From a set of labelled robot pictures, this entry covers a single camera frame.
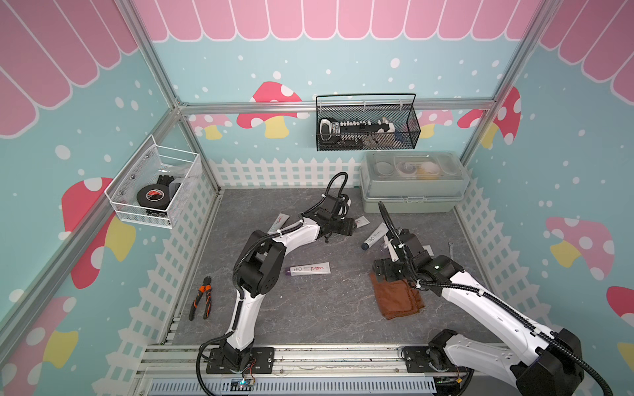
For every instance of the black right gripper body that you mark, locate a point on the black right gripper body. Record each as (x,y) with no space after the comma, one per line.
(392,270)

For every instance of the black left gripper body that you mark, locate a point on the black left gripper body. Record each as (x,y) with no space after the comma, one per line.
(341,226)

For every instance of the white R&O tube red scribble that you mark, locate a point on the white R&O tube red scribble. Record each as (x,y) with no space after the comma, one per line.
(375,236)

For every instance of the brown cloth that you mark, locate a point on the brown cloth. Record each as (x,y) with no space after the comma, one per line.
(396,299)

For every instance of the white R&O purple cap tube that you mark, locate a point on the white R&O purple cap tube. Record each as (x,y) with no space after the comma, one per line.
(309,269)

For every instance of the white green cap toothpaste tube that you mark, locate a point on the white green cap toothpaste tube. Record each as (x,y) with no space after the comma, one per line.
(361,221)

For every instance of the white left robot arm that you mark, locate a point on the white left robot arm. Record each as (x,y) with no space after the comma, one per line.
(259,268)

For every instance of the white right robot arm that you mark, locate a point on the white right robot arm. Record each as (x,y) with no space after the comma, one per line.
(533,358)

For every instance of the far left green cap tube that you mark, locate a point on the far left green cap tube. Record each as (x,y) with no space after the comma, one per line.
(278,223)

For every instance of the green plastic storage box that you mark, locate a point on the green plastic storage box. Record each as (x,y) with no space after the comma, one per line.
(421,182)

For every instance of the orange black pliers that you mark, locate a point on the orange black pliers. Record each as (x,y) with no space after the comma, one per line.
(204,292)

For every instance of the black tape roll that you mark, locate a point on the black tape roll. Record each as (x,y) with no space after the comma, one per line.
(155,197)

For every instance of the black wire mesh basket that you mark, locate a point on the black wire mesh basket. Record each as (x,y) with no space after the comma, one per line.
(378,121)

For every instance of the white wire basket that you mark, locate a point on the white wire basket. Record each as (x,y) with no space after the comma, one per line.
(178,169)

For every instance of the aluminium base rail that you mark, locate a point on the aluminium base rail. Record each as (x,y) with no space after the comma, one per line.
(321,369)

